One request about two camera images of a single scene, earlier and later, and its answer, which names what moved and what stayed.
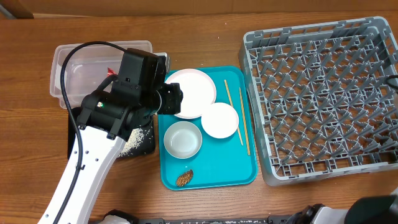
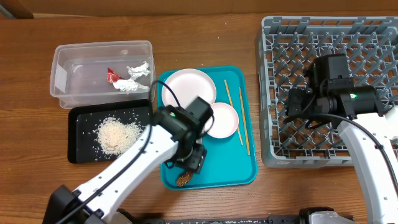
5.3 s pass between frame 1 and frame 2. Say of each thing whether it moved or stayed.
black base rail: stayed
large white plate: stayed
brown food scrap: stayed
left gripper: moved
